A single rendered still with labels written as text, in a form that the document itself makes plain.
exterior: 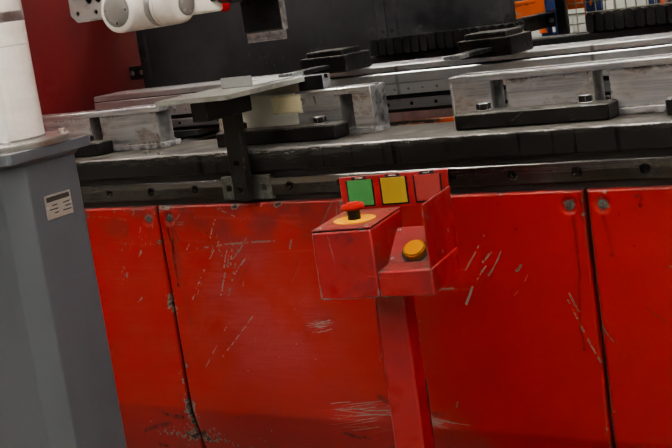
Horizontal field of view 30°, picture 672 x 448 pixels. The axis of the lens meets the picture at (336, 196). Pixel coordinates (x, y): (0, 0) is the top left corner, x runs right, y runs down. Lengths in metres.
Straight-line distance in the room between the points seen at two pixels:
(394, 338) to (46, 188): 0.64
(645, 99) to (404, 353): 0.61
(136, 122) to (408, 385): 1.03
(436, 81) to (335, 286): 0.77
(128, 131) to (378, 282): 1.01
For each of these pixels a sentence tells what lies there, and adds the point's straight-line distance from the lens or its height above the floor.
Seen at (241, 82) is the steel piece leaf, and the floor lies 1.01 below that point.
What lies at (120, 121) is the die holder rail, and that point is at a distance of 2.90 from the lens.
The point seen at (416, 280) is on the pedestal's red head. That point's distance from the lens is 2.03.
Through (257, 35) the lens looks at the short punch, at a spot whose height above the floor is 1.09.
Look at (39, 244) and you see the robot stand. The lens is 1.87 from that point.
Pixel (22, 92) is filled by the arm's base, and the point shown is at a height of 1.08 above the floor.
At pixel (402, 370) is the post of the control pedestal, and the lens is 2.14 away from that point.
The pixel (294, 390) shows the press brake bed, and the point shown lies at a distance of 2.62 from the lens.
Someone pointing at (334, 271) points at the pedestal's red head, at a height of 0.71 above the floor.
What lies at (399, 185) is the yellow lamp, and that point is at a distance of 2.16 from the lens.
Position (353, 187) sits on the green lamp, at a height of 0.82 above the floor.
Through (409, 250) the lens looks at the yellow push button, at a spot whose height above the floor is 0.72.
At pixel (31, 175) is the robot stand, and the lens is 1.87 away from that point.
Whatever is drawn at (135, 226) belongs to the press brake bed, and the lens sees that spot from 2.76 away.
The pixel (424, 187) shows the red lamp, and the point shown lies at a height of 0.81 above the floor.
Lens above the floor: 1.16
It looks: 9 degrees down
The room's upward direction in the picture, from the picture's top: 8 degrees counter-clockwise
